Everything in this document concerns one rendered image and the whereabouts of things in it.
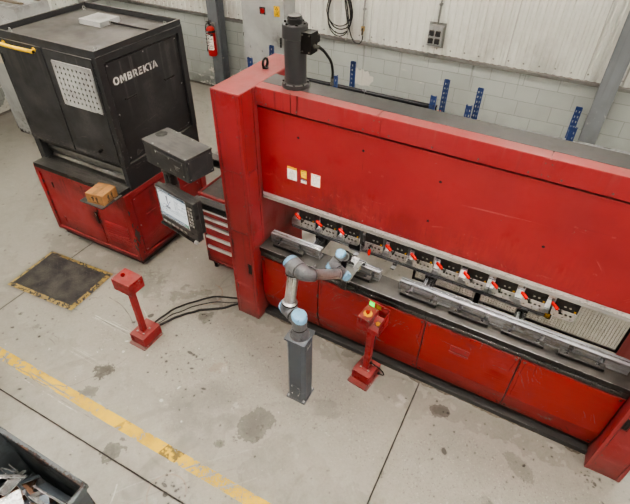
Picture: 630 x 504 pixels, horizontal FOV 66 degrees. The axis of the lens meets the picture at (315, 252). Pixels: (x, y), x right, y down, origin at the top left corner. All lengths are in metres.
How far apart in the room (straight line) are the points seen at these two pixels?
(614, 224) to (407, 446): 2.23
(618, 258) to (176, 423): 3.41
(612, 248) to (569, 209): 0.34
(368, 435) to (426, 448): 0.46
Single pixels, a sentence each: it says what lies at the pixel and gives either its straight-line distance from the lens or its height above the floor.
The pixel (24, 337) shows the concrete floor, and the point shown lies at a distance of 5.44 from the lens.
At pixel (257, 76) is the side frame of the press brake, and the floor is 2.30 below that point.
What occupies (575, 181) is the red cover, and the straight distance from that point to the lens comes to 3.12.
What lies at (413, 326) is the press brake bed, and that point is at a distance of 4.05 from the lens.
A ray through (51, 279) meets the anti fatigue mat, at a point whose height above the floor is 0.01.
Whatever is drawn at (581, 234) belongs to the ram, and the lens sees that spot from 3.32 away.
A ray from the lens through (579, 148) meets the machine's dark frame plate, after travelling 3.26.
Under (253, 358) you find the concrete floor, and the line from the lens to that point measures 4.61.
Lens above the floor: 3.66
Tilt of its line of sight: 41 degrees down
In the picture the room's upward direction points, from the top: 1 degrees clockwise
